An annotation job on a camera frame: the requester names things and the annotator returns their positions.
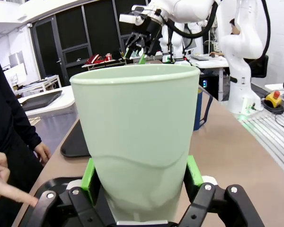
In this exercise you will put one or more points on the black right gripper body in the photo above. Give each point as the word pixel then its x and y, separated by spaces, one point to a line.
pixel 151 27

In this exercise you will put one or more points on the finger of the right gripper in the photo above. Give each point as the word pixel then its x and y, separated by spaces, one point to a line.
pixel 151 47
pixel 132 42

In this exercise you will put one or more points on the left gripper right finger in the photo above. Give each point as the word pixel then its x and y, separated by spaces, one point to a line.
pixel 215 208

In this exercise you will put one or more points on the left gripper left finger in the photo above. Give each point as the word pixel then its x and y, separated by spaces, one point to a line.
pixel 68 210

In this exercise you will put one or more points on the light green plastic cup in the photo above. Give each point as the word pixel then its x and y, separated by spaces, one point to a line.
pixel 135 132

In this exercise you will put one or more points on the person left forearm black sleeve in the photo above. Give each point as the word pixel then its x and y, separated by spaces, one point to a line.
pixel 23 123

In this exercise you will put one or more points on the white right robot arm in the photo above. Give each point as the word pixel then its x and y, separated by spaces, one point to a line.
pixel 236 42

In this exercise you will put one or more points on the person left hand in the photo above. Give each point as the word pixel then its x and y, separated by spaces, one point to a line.
pixel 43 153

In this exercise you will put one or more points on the person right hand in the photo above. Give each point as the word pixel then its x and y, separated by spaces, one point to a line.
pixel 4 186

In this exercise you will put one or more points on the white desk with red item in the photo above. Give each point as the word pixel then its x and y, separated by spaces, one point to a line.
pixel 104 65

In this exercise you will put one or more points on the red white bag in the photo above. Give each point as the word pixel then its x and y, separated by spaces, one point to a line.
pixel 94 59

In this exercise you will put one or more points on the white desk with keyboard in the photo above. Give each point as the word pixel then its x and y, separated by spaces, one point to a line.
pixel 208 60

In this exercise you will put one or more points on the black controller box blue light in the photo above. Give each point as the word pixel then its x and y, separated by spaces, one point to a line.
pixel 209 85

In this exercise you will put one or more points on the blue cup yellow inside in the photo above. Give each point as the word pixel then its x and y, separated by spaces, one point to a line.
pixel 200 113

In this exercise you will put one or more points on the dark haired seated person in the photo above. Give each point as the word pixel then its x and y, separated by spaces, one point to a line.
pixel 234 26

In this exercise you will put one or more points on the black double door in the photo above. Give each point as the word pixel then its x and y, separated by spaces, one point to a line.
pixel 49 47

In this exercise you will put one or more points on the white side table with tray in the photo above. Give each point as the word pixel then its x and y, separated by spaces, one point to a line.
pixel 61 101

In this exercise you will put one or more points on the black office chair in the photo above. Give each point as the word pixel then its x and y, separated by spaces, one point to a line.
pixel 258 66

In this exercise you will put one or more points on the person torso black shirt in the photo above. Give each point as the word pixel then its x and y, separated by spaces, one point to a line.
pixel 0 118

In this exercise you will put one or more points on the yellow red emergency stop button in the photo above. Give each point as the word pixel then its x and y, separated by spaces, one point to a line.
pixel 273 99

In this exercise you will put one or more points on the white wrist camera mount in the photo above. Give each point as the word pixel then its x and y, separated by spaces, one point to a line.
pixel 135 15

